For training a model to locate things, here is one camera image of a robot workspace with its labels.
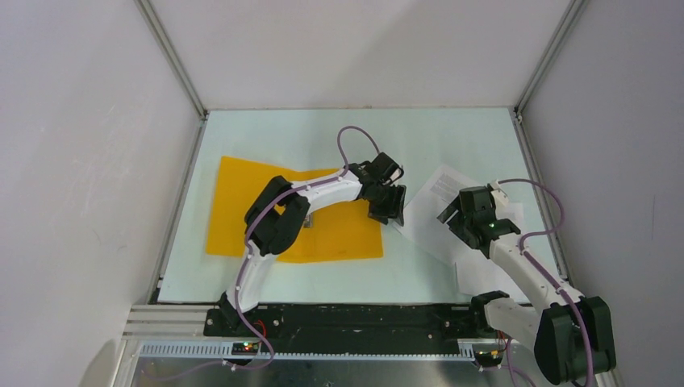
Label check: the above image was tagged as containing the orange plastic folder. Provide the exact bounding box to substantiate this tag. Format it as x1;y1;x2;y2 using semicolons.
206;156;384;264

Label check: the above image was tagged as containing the aluminium frame rail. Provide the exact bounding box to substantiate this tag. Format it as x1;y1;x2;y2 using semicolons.
123;304;608;360

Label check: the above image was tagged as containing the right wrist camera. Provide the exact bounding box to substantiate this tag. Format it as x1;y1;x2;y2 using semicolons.
487;180;510;210

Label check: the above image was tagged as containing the controller board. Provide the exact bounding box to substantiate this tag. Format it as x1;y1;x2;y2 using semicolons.
231;342;261;356
473;350;503;369

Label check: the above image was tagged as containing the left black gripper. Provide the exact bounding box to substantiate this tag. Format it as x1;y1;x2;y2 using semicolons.
368;182;406;227

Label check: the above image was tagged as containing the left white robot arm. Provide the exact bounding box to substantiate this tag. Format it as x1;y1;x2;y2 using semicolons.
222;152;406;336

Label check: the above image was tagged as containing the left controller board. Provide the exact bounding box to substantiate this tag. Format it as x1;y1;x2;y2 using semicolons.
231;342;261;356

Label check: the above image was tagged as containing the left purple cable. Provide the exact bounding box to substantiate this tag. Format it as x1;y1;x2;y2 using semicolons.
144;126;382;381

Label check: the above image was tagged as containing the right controller board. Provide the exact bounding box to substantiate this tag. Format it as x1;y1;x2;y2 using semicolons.
473;350;503;369

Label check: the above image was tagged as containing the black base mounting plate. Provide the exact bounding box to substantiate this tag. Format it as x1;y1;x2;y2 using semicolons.
203;302;497;356

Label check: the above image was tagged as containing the printed paper sheet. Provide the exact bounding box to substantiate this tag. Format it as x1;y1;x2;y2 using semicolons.
454;202;528;302
398;164;481;265

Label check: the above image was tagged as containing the metal folder clip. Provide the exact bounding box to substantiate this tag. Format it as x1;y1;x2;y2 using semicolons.
303;214;313;228

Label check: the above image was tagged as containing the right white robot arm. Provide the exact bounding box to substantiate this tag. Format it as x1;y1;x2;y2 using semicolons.
438;181;617;385

